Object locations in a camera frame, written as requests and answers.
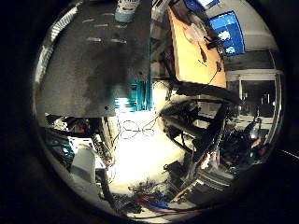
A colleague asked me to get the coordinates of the white grey striped cloth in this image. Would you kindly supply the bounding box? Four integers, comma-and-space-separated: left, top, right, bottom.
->
35, 7, 78, 83

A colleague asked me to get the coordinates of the black office chair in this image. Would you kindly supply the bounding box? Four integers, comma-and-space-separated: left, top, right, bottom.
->
158, 79, 243, 157

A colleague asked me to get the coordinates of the red cable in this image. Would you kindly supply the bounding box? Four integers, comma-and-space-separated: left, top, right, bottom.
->
135, 195, 204, 217

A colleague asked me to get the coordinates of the clear plastic container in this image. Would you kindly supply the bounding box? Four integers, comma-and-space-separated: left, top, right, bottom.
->
182, 21, 208, 43

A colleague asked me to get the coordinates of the thin black looped cable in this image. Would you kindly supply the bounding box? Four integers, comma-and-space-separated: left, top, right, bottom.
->
118, 116, 158, 141

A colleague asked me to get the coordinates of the light wooden desk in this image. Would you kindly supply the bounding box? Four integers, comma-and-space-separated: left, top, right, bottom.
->
167, 6, 228, 89

